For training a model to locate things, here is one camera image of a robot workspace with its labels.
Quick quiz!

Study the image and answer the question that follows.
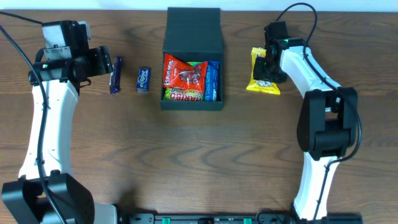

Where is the yellow Hacks candy bag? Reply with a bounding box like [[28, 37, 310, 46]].
[[246, 47, 280, 95]]

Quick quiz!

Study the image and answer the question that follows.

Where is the dark purple snack bar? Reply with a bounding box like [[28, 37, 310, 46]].
[[109, 56, 122, 95]]

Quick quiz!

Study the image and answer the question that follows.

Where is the blue Eclipse mint box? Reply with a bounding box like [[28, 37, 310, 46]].
[[136, 68, 151, 92]]

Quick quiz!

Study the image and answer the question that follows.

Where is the blue Oreo cookie pack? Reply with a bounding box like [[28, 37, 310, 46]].
[[204, 60, 220, 101]]

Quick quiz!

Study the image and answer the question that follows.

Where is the green Haribo gummy bag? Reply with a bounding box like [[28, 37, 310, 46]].
[[162, 61, 205, 102]]

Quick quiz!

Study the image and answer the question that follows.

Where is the red Hacks candy bag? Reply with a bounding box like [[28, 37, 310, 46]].
[[162, 54, 208, 91]]

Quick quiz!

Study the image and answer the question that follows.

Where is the dark green box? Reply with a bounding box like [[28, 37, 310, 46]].
[[160, 7, 224, 111]]

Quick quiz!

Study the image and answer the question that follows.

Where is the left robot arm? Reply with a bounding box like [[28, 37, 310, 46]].
[[1, 45, 118, 223]]

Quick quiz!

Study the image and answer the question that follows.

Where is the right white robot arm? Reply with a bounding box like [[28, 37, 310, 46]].
[[253, 38, 358, 223]]

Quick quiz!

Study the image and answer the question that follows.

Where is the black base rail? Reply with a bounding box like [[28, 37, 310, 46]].
[[118, 213, 363, 224]]

